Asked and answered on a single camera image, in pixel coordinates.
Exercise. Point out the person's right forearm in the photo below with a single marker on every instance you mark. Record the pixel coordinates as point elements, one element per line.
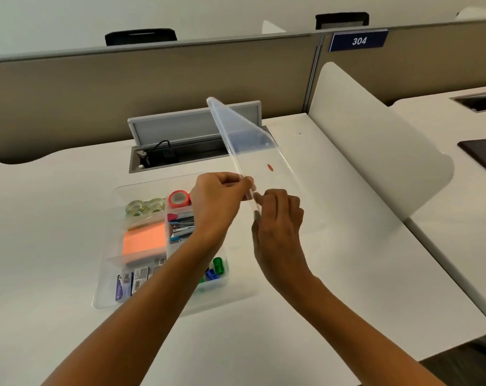
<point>347,341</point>

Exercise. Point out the light blue stapler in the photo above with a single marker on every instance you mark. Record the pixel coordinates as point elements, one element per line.
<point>176,238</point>

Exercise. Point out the clear plastic organizer box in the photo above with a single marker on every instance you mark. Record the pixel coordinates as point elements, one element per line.
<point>122,196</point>

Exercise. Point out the beige partition panel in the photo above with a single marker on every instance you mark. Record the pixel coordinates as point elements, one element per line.
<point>428,64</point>
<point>66,96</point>

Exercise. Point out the person's right hand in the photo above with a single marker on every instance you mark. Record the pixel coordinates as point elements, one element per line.
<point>279,241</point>

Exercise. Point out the red tape roll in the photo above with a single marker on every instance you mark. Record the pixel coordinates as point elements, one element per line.
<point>172,200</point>

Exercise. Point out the blue number sign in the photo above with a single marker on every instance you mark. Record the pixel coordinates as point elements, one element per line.
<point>359,40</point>

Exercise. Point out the blue staple box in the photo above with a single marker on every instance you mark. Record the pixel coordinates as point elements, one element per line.
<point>124,287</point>

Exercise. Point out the grey aluminium partition post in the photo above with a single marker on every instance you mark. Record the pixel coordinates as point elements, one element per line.
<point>312,76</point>

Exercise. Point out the person's left hand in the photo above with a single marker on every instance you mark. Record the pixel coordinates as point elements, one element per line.
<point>217,205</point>

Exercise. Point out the silver stapler with pink end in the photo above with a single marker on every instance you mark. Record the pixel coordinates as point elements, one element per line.
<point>174,217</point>

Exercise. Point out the clear plastic lid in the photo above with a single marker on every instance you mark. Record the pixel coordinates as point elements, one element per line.
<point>247,132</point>

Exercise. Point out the orange sticky note pad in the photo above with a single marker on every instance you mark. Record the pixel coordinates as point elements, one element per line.
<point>144,239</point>

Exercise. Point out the black desk mat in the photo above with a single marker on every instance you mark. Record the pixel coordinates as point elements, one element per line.
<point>482,156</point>

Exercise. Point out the person's left forearm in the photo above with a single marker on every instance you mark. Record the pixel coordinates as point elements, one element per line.
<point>138,317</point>

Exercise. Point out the white desk side divider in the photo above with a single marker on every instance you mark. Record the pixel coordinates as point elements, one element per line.
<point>367,136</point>
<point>273,28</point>
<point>478,13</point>

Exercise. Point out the pile of coloured pencil sharpeners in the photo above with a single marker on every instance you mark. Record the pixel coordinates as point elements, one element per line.
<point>217,267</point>

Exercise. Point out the dark blue stapler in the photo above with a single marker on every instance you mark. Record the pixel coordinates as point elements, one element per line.
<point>182,225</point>

